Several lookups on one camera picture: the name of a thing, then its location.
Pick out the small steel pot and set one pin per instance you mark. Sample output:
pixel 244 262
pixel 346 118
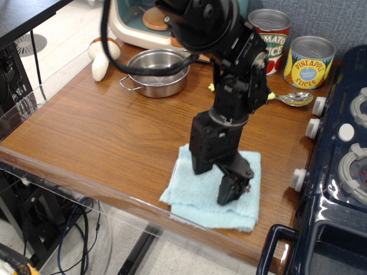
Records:
pixel 157 86

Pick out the black desk top left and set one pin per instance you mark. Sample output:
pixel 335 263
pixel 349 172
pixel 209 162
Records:
pixel 19 17

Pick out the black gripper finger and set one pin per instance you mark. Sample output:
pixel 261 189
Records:
pixel 232 187
pixel 200 167

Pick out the light blue towel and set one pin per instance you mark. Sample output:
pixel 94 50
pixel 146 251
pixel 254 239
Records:
pixel 193 198

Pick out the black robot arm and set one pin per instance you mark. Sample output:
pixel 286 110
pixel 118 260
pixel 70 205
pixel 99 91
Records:
pixel 238 54

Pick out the pineapple slices can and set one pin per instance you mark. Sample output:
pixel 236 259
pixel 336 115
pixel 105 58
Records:
pixel 309 61

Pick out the white stove knob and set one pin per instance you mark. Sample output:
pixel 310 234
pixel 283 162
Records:
pixel 312 128
pixel 298 179
pixel 319 105

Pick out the plush mushroom toy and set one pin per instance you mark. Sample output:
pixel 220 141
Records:
pixel 100 61

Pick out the white stove knob top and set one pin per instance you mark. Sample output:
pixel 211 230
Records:
pixel 319 105

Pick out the tomato sauce can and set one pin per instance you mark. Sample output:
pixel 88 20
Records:
pixel 274 27

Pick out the dark blue toy stove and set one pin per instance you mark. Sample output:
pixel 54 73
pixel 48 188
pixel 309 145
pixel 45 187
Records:
pixel 330 234

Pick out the white stove knob bottom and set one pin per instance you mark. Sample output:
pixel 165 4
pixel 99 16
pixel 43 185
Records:
pixel 298 179

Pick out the black computer tower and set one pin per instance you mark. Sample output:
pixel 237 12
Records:
pixel 17 96

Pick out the toy microwave teal cream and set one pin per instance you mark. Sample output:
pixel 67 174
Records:
pixel 141 24

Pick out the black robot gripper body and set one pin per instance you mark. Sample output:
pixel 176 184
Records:
pixel 217 141

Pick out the white stove knob middle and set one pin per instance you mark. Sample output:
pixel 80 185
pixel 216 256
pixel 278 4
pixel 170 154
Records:
pixel 312 128

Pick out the spoon with yellow-green handle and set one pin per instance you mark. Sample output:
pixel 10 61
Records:
pixel 298 99

